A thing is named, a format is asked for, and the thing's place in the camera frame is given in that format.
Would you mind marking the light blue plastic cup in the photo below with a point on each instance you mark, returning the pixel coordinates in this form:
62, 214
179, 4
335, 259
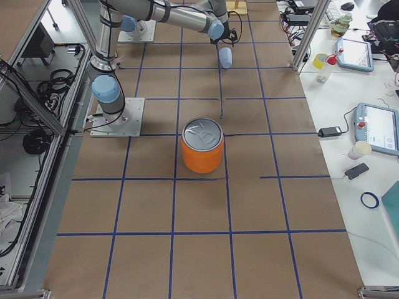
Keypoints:
225, 57

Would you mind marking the near teach pendant tablet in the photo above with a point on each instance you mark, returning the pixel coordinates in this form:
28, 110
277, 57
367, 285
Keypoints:
378, 126

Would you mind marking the aluminium frame post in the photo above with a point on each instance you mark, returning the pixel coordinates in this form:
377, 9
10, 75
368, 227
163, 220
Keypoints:
312, 27

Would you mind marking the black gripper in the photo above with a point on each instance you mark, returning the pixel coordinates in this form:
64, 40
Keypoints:
218, 42

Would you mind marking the green glass jar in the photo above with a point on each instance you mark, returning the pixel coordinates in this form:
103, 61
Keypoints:
341, 25

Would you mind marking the black smartphone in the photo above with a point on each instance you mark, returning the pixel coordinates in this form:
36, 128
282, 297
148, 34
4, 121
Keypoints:
356, 171

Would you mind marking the white paper cup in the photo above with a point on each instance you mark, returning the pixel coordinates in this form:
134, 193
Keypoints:
360, 149

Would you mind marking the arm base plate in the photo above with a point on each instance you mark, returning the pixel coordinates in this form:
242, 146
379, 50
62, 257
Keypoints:
129, 124
147, 37

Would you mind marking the teal board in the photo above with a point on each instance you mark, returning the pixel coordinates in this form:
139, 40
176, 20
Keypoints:
391, 204

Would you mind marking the far teach pendant tablet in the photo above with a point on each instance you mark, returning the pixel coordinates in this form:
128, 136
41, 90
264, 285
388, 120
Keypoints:
354, 55

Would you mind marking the teach pendant tablet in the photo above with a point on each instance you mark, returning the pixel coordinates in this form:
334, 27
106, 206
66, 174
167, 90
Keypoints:
378, 126
354, 55

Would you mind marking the yellow tape roll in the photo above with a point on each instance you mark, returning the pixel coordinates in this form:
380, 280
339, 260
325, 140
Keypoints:
319, 60

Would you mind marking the black power adapter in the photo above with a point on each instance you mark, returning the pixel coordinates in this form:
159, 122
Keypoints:
327, 132

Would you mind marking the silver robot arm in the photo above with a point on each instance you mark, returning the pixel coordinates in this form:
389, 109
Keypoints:
132, 26
133, 17

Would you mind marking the wooden mug tree stand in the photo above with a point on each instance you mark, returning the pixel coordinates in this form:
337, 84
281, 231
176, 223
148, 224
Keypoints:
238, 6

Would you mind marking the orange canister with grey lid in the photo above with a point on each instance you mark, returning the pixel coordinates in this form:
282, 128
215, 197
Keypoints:
202, 144

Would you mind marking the red capped squeeze bottle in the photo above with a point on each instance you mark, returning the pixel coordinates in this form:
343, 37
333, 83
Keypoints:
329, 65

